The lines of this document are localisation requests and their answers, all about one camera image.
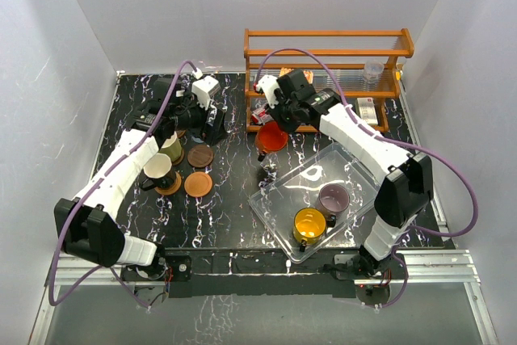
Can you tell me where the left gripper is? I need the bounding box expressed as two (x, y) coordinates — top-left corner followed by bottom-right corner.
(171, 89), (228, 145)

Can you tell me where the orange mug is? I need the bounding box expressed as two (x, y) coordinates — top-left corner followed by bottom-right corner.
(255, 121), (288, 162)

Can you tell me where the dark wooden coaster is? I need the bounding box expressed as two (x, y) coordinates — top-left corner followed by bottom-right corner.
(172, 149), (185, 166)
(187, 145), (214, 168)

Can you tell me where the pale green mug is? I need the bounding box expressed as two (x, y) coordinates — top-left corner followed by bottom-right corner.
(158, 133), (183, 163)

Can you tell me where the light wooden coaster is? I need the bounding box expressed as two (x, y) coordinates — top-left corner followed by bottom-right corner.
(154, 172), (183, 196)
(184, 171), (213, 198)

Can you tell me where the black and white mug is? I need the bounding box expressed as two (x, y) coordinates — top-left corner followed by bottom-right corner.
(139, 153), (177, 191)

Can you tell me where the purple mug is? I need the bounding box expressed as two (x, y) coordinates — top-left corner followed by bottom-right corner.
(315, 183), (350, 228)

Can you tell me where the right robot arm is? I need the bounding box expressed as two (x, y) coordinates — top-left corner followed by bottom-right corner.
(255, 69), (434, 278)

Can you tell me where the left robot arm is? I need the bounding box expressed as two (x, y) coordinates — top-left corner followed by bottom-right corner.
(54, 76), (225, 280)

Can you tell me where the clear plastic cup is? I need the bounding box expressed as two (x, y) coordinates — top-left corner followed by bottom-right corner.
(362, 60), (385, 83)

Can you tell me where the red and white can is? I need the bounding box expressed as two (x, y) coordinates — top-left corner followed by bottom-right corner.
(251, 107), (272, 125)

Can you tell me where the wooden shelf rack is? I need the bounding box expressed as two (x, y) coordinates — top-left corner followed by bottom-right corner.
(243, 28), (414, 133)

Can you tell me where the orange snack packet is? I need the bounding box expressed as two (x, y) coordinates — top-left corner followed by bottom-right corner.
(279, 67), (313, 83)

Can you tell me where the clear plastic tray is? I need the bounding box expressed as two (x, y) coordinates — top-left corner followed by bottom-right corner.
(249, 143), (378, 263)

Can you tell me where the white and red box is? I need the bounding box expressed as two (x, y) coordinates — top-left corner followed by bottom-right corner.
(355, 97), (379, 126)

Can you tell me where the yellow mug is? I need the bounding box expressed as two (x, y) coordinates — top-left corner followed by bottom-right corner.
(292, 208), (326, 252)

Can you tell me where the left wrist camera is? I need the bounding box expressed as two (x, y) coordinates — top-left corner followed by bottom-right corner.
(191, 76), (221, 111)

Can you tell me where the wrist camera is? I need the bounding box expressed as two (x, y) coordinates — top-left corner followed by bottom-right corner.
(255, 75), (284, 109)
(191, 76), (221, 111)

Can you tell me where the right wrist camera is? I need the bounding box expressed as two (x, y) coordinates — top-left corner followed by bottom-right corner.
(255, 75), (284, 109)

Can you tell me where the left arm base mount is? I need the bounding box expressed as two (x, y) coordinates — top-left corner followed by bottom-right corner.
(116, 255), (192, 313)

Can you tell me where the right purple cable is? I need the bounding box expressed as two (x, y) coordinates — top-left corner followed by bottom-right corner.
(256, 48), (480, 308)

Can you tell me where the purple cable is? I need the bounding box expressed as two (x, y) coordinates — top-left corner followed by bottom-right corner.
(256, 48), (480, 308)
(48, 59), (203, 309)

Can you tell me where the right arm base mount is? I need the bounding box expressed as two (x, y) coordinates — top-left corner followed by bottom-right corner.
(319, 251), (409, 312)

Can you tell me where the aluminium frame rail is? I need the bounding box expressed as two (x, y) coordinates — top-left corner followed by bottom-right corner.
(30, 249), (498, 344)

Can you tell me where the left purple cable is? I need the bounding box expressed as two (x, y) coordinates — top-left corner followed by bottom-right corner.
(48, 59), (203, 309)

